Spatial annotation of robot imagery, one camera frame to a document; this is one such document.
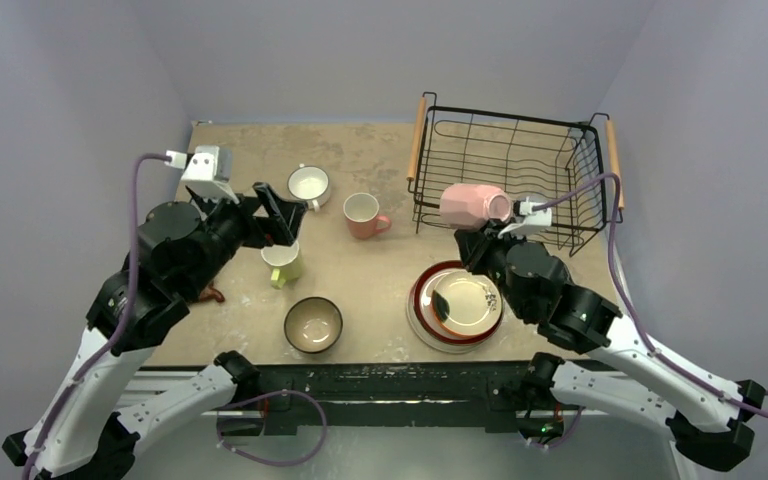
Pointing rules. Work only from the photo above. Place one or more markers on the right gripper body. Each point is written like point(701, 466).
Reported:
point(475, 242)

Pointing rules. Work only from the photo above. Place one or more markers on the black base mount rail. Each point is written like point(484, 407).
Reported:
point(496, 397)

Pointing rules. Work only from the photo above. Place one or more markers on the dark blue bowl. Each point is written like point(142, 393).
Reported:
point(313, 325)

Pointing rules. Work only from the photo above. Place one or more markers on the salmon pink mug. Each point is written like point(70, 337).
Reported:
point(363, 217)

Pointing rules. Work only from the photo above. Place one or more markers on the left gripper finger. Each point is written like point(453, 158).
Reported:
point(276, 223)
point(298, 210)

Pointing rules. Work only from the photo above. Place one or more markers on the white handled cup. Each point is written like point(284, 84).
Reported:
point(310, 184)

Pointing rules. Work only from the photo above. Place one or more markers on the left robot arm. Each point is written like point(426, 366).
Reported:
point(175, 254)

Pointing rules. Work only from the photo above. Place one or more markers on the large white bottom plate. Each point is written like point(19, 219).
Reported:
point(431, 332)

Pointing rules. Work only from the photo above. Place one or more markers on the red rimmed plate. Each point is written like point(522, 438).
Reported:
point(426, 280)

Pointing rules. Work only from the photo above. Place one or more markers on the black wire dish rack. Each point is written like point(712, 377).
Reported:
point(523, 155)

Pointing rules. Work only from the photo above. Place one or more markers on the brown faucet tap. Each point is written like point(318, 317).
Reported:
point(211, 294)

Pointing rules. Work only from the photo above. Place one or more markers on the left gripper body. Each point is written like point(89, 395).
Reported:
point(232, 225)

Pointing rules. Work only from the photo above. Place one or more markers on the cream painted plate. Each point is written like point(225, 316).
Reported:
point(465, 305)

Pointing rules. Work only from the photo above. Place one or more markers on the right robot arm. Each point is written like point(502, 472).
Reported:
point(704, 415)

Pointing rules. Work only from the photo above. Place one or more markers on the green faceted mug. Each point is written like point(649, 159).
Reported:
point(285, 263)

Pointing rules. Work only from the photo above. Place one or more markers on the light pink faceted mug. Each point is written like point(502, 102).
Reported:
point(470, 206)

